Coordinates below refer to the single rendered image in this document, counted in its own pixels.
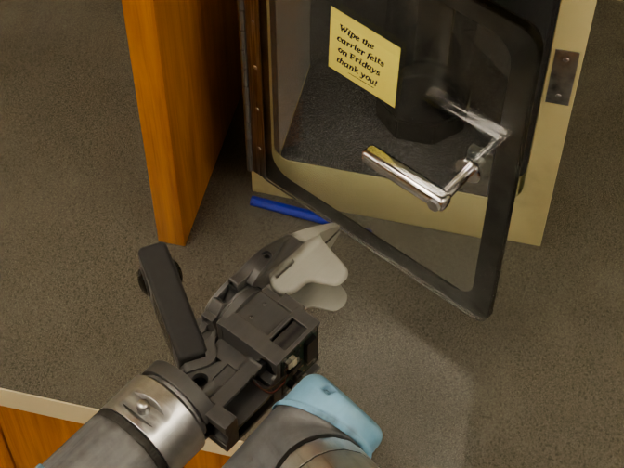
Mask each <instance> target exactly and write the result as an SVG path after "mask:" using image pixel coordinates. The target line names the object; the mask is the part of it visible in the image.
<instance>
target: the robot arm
mask: <svg viewBox="0 0 624 468"><path fill-rule="evenodd" d="M339 234H340V226H339V225H337V224H336V223H333V222H332V223H328V224H323V225H318V226H314V227H308V228H305V229H302V230H299V231H296V232H294V233H292V234H286V235H284V236H282V237H280V238H279V239H277V240H274V241H272V242H271V243H269V244H268V245H266V246H265V247H263V248H262V249H260V250H259V251H258V252H256V253H255V254H254V255H253V256H252V257H251V258H250V259H249V260H248V261H247V262H246V263H245V264H244V265H243V266H242V267H241V268H240V269H239V270H238V271H237V272H236V273H235V274H234V275H233V276H231V277H230V278H229V279H228V280H227V281H226V282H225V283H224V284H223V285H222V286H221V287H220V288H219V289H218V291H217V292H216V293H215V294H214V296H213V297H212V298H211V299H210V300H209V302H208V303H207V305H206V307H205V309H204V312H203V313H202V314H201V318H197V319H195V316H194V313H193V311H192V308H191V306H190V303H189V299H188V298H187V295H186V292H185V290H184V287H183V285H182V281H183V273H182V269H181V267H180V265H179V264H178V263H177V261H176V260H175V259H174V258H173V257H172V256H171V254H170V252H169V249H168V247H167V244H166V243H165V242H162V241H160V242H157V243H153V244H151V245H148V246H145V247H142V248H140V249H139V250H138V258H139V263H140V268H139V270H138V274H137V281H138V284H139V287H140V289H141V290H142V292H143V293H144V294H146V295H147V296H148V297H149V299H150V301H151V303H152V306H153V309H154V312H155V314H156V317H157V320H158V321H159V324H160V327H161V329H162V334H163V336H164V339H165V342H166V343H167V346H168V349H169V352H170V354H171V357H172V360H173V361H174V364H175V365H172V364H170V363H168V362H166V361H163V360H156V361H154V362H153V363H152V364H151V365H150V366H149V367H148V368H147V369H146V370H145V371H143V373H142V375H138V376H135V377H134V378H133V379H132V380H131V381H130V382H129V383H128V384H127V385H126V386H125V387H124V388H123V389H122V390H121V391H119V392H118V393H117V394H116V395H115V396H114V397H113V398H112V399H111V400H110V401H109V402H108V403H107V404H106V405H105V406H103V407H102V408H101V409H100V410H99V411H98V412H97V413H96V414H95V415H94V416H93V417H92V418H91V419H90V420H89V421H87V422H86V423H85V424H84V425H83V426H82V427H81V428H80V429H79V430H78V431H77V432H76V433H75V434H73V435H72V436H71V437H70V438H69V439H68V440H67V441H66V442H65V443H64V444H63V445H62V446H61V447H59V448H58V449H57V450H56V451H55V452H54V453H53V454H52V455H51V456H50V457H49V458H48V459H47V460H46V461H44V462H43V463H42V464H41V463H39V464H38V465H36V466H35V468H183V467H184V466H185V465H186V464H187V463H188V462H189V461H190V460H191V459H192V458H193V457H194V456H195V455H196V454H197V453H198V452H199V451H200V450H201V449H202V448H203V447H204V444H205V440H206V439H207V438H208V437H209V438H210V439H211V440H213V441H214V442H215V443H216V444H217V445H218V446H219V447H221V448H222V449H223V450H225V451H226V452H228V451H229V450H230V449H231V448H232V447H233V446H234V445H235V444H236V443H237V442H238V441H239V440H240V439H241V438H242V437H243V436H244V435H245V434H246V433H247V432H248V431H249V430H250V429H251V428H252V427H253V426H254V425H255V424H256V423H257V422H258V421H259V420H260V419H261V418H262V417H263V416H264V415H265V414H266V413H267V412H268V411H269V409H270V408H271V407H272V411H271V412H270V413H269V414H268V416H267V417H266V418H265V419H264V420H263V421H262V422H261V424H260V425H259V426H258V427H257V428H256V429H255V430H254V431H253V433H252V434H251V435H250V436H249V437H248V438H247V439H246V440H245V441H244V443H243V444H242V445H241V446H240V447H239V448H238V449H237V451H236V452H235V453H234V454H233V455H232V456H231V457H230V458H229V459H228V461H227V462H226V463H225V464H224V465H223V466H222V467H221V468H379V467H378V466H377V465H376V463H375V462H374V461H373V460H372V459H371V456H372V453H373V452H374V450H376V449H377V448H378V446H379V445H380V444H381V442H382V439H383V432H382V430H381V428H380V427H379V425H378V424H377V423H376V422H375V421H374V420H373V419H372V418H371V417H369V416H368V415H367V414H366V413H365V412H364V411H363V410H362V409H361V408H360V407H359V406H358V405H356V404H355V403H354V402H353V401H352V400H351V399H350V398H349V397H348V396H346V395H345V394H344V393H343V392H342V391H341V390H340V389H338V388H337V387H336V386H335V385H334V384H333V383H331V382H330V381H329V380H328V379H326V378H325V377H323V376H322V375H319V374H315V373H316V372H317V371H318V370H319V369H320V366H319V365H317V364H316V361H317V360H318V359H319V324H320V321H319V320H317V319H316V318H314V317H313V316H311V315H310V314H309V313H307V312H306V310H307V309H308V308H311V307H315V308H319V309H324V310H329V311H337V310H339V309H340V308H342V307H343V306H344V305H345V303H346V300H347V294H346V291H345V289H344V288H343V287H342V286H341V284H342V283H343V282H344V281H345V280H346V279H347V276H348V271H347V268H346V266H345V265H344V264H343V263H342V262H341V260H340V259H339V258H338V257H337V256H336V255H335V254H334V252H333V251H332V250H331V247H332V245H333V244H334V242H335V240H336V239H337V237H338V235H339ZM305 373H306V376H305V377H304V378H303V379H302V376H303V375H304V374H305ZM289 389H292V390H291V392H290V393H289V394H288V395H285V393H286V392H287V391H288V390H289Z"/></svg>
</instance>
